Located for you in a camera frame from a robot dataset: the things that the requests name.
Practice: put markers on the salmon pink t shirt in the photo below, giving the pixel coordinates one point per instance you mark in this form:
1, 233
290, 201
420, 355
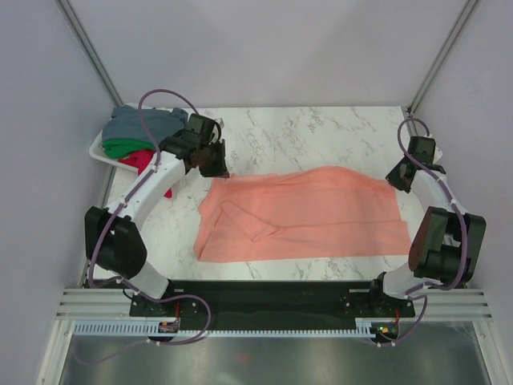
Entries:
321, 213

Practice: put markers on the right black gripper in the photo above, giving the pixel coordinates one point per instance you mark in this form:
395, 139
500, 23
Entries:
392, 177

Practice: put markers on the aluminium frame post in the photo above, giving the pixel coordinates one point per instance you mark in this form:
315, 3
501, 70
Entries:
451, 39
79, 31

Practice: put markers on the right aluminium frame post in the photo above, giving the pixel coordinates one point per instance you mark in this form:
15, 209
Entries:
451, 39

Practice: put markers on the white slotted cable duct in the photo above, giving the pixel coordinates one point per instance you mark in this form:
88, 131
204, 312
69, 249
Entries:
167, 327

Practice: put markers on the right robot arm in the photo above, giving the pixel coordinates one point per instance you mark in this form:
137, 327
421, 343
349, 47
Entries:
446, 247

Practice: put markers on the red t shirt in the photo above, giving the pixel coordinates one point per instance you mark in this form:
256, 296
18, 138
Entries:
138, 160

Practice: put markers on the grey blue t shirt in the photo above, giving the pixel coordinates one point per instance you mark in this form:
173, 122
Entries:
125, 123

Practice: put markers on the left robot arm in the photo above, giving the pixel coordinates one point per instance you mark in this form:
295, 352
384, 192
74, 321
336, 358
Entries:
112, 234

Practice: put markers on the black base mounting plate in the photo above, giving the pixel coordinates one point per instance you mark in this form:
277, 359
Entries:
248, 305

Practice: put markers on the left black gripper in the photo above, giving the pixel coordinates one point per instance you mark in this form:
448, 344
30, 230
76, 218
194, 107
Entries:
220, 170

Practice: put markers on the white plastic laundry basket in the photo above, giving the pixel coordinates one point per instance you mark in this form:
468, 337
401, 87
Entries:
96, 150

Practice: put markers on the left aluminium frame post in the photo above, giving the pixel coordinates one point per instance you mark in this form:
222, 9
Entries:
79, 31

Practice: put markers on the green t shirt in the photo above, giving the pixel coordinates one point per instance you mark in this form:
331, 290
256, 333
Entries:
122, 148

